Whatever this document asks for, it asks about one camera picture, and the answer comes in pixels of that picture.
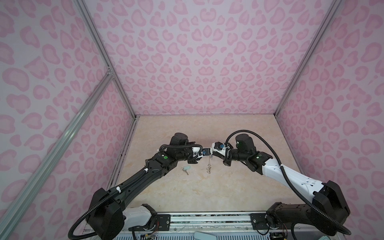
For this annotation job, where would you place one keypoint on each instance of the silver perforated metal ring disc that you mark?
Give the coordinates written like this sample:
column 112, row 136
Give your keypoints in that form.
column 209, row 166

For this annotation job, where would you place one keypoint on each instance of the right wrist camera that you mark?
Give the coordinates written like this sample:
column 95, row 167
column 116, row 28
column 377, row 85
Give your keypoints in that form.
column 220, row 150

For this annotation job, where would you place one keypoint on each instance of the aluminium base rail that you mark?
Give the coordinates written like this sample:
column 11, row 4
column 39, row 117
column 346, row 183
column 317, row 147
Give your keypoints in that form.
column 221, row 226

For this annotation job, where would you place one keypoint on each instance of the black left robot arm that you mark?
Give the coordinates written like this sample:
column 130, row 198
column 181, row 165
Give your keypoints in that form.
column 108, row 213

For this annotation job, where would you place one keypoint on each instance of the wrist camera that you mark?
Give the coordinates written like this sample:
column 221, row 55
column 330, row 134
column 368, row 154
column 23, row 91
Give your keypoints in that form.
column 205, row 151
column 220, row 150

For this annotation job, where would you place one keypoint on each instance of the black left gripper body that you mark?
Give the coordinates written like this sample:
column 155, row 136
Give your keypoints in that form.
column 194, row 156

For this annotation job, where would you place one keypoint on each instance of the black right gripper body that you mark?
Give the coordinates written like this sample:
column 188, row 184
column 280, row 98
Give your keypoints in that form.
column 226, row 157

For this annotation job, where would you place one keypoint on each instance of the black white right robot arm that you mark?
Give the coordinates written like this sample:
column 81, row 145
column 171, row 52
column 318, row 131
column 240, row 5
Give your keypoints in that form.
column 324, row 205

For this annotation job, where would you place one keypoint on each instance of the diagonal aluminium frame bar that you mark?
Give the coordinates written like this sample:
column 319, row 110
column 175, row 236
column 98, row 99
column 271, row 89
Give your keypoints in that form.
column 25, row 198

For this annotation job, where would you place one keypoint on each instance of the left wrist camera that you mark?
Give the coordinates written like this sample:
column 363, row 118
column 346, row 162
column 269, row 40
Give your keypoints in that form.
column 205, row 151

